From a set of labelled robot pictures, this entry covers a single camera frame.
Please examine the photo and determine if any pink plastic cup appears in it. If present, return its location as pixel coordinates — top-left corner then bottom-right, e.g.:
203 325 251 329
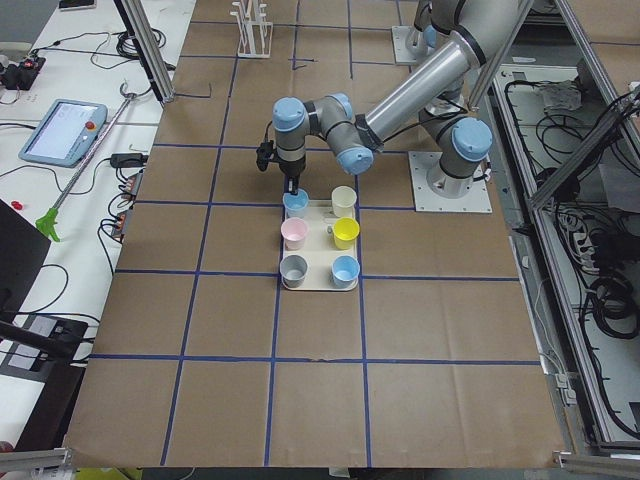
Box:
280 217 309 251

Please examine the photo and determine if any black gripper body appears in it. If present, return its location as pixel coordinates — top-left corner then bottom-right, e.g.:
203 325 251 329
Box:
279 158 305 183

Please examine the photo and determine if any cream plastic cup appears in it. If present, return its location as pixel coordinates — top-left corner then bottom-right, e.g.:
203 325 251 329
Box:
331 185 357 217

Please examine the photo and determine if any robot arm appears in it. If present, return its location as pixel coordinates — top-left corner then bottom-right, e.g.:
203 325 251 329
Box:
269 1 519 194
405 0 449 60

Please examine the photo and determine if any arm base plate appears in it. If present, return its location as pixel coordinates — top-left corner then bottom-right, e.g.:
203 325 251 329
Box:
408 151 492 214
391 26 436 66

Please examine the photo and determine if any yellow plastic cup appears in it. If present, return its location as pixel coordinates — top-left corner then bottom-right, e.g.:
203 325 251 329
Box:
332 217 360 250

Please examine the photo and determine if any grey plastic cup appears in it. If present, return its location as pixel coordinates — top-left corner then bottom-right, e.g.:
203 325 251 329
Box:
279 254 308 289

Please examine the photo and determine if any reacher grabber tool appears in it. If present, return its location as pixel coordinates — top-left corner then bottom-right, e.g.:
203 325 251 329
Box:
35 82 152 242

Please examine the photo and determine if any white wire cup rack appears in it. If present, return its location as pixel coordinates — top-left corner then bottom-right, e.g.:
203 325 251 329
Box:
230 0 273 59

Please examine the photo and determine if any aluminium frame post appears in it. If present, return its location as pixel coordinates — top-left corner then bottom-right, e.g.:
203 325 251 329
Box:
114 0 175 105

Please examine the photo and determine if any cream serving tray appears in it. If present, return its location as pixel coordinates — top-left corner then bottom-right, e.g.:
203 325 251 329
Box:
281 200 359 292

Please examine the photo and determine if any light blue plastic cup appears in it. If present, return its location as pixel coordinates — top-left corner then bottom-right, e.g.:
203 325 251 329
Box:
282 189 309 218

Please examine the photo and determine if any blue teach pendant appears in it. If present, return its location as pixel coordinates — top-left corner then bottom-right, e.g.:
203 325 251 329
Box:
18 99 108 168

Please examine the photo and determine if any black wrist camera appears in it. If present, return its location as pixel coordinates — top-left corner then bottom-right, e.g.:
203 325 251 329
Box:
256 140 276 172

